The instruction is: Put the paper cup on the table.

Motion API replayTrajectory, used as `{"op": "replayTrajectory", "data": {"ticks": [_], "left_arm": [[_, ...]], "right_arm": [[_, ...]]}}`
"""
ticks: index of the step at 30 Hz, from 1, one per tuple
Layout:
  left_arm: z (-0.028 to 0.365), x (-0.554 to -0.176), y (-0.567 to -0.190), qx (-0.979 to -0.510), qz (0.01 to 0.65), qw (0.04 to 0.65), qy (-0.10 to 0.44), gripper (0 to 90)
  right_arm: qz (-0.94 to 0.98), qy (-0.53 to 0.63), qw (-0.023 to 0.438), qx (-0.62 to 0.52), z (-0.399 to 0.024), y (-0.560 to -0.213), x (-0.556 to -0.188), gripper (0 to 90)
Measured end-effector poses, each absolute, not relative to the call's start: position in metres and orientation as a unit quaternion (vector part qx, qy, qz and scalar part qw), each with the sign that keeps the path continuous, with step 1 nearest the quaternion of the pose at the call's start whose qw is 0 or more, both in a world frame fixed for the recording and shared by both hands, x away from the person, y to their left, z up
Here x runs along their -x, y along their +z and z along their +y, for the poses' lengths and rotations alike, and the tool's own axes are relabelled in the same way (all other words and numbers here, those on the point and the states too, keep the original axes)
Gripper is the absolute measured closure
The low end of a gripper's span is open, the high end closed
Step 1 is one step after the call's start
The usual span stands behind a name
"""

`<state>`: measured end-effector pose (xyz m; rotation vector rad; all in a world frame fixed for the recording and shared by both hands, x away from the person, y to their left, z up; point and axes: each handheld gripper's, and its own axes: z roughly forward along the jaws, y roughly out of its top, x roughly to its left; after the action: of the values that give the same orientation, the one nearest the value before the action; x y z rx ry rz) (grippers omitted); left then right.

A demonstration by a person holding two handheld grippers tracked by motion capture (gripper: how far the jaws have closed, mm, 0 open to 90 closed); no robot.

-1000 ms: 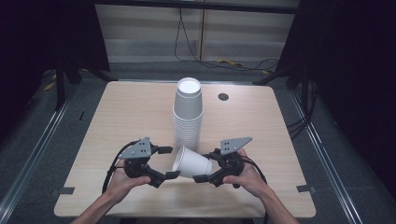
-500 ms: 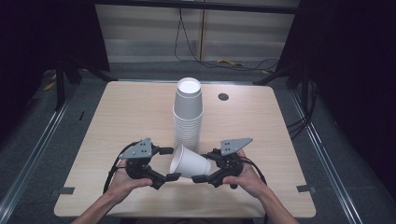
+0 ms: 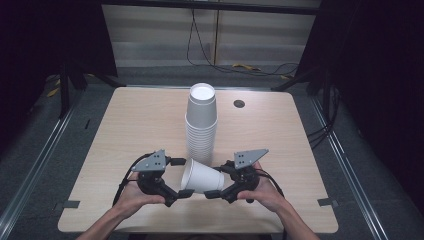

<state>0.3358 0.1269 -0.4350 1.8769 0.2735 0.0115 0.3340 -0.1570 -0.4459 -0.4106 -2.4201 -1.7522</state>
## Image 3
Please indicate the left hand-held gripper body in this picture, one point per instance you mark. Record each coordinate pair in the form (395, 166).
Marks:
(151, 165)

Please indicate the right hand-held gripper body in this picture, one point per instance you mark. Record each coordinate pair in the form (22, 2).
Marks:
(246, 158)

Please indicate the single white foam cup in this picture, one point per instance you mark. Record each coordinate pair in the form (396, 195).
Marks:
(203, 176)

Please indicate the stack of white foam cups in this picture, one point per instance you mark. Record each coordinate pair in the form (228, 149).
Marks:
(200, 133)

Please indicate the person's right hand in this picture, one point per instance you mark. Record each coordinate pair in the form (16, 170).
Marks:
(266, 195)

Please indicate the person's left hand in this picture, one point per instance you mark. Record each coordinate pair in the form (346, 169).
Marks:
(131, 200)

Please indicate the black round table grommet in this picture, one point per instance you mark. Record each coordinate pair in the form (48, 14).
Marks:
(239, 103)

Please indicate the small yellow tape scrap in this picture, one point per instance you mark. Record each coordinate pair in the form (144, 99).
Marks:
(286, 77)

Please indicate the long yellow tape scrap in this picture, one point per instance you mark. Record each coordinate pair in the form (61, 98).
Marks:
(246, 67)

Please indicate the grey tape strip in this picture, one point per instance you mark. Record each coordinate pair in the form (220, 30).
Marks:
(68, 204)
(327, 202)

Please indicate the black metal stand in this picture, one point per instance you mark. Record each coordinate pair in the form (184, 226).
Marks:
(64, 93)
(300, 80)

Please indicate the black metal crossbeam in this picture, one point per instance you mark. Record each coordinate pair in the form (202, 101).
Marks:
(213, 6)

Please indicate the black curtain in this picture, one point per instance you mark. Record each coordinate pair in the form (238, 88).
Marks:
(40, 50)
(376, 66)

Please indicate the metal floor rail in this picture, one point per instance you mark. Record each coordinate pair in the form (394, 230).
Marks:
(36, 163)
(346, 163)

